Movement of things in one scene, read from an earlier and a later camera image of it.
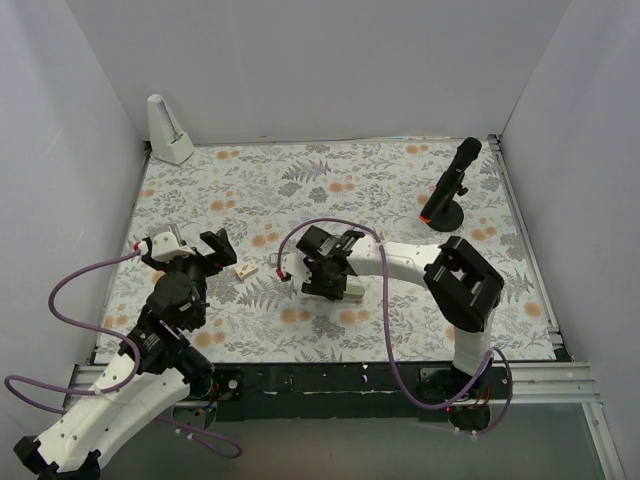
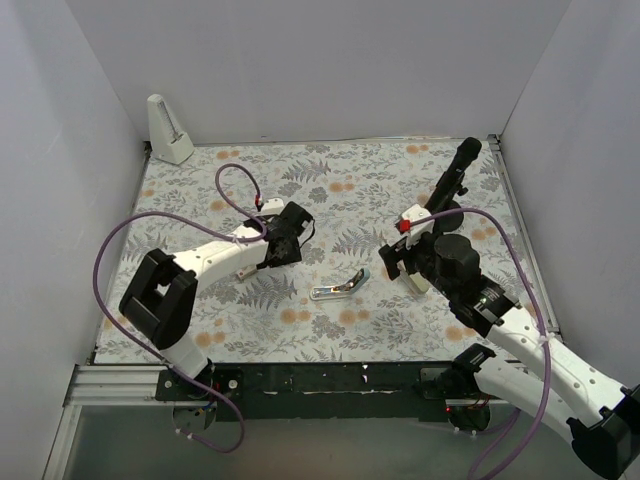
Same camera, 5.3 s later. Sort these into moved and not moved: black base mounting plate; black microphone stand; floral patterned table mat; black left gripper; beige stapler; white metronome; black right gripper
Moved: black left gripper; beige stapler; black right gripper
Not moved: floral patterned table mat; black microphone stand; black base mounting plate; white metronome
